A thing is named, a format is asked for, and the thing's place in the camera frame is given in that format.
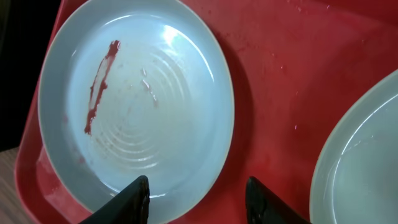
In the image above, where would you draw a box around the white plate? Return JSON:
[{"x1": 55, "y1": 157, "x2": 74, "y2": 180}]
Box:
[{"x1": 309, "y1": 72, "x2": 397, "y2": 223}]

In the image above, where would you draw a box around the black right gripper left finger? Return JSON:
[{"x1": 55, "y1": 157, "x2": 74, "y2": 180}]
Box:
[{"x1": 80, "y1": 175, "x2": 150, "y2": 224}]

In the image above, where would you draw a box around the pale blue plate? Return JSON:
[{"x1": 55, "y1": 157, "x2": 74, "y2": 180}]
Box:
[{"x1": 38, "y1": 0, "x2": 234, "y2": 223}]

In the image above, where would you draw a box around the red plastic tray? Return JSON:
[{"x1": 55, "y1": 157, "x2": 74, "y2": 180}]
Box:
[{"x1": 15, "y1": 0, "x2": 397, "y2": 223}]

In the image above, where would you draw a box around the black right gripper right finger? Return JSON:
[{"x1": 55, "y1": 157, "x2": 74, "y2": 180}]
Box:
[{"x1": 245, "y1": 176, "x2": 311, "y2": 224}]

